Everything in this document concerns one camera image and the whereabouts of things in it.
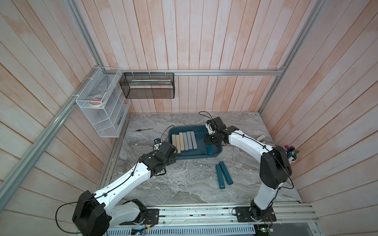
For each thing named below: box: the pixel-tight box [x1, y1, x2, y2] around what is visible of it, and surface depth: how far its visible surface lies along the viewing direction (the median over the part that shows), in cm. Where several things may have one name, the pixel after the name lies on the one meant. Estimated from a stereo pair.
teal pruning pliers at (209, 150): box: [206, 144, 214, 156], surface depth 89 cm
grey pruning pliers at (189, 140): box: [186, 131, 193, 150], surface depth 101 cm
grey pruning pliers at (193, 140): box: [189, 130, 198, 150], surface depth 103 cm
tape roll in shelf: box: [88, 93, 108, 108], surface depth 75 cm
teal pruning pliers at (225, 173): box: [219, 161, 234, 185], surface depth 88 cm
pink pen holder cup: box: [283, 144, 301, 165], surface depth 84 cm
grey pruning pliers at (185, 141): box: [182, 131, 189, 151], surface depth 100 cm
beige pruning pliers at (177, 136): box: [175, 134, 182, 154], surface depth 102 cm
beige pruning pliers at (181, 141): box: [179, 132, 185, 151], surface depth 100 cm
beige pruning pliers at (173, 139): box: [171, 134, 177, 148], surface depth 103 cm
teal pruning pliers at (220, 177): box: [215, 164, 225, 190], surface depth 86 cm
